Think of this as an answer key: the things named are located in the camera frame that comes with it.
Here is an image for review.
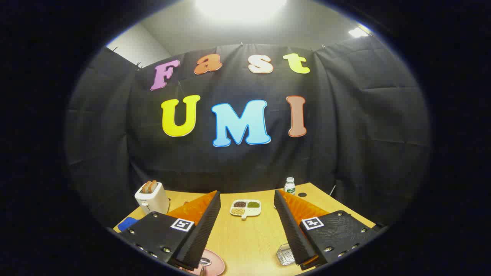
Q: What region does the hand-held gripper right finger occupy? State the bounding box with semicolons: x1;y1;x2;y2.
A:
274;189;386;271

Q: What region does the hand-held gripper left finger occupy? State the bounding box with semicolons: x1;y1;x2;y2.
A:
118;191;222;271

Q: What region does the pink plate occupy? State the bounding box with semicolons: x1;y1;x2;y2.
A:
180;248;226;276

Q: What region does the white divided dish of beans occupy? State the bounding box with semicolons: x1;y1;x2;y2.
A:
229;199;262;220

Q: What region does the white toaster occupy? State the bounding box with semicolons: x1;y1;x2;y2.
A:
134;182;170;215

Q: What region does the blue cloth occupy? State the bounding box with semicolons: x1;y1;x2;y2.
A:
117;217;138;232

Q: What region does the small ceiling light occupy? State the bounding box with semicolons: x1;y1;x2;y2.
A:
348;26;371;38

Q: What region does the large ceiling light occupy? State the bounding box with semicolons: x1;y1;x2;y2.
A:
194;0;288;21

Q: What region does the metal wire drain rack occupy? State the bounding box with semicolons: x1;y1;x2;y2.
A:
276;243;296;266

